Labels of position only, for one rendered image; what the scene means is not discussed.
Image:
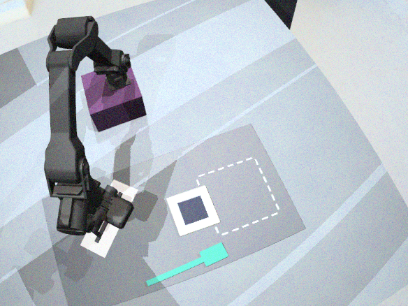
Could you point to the white square tile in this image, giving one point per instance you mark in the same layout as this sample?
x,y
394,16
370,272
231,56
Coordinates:
x,y
193,210

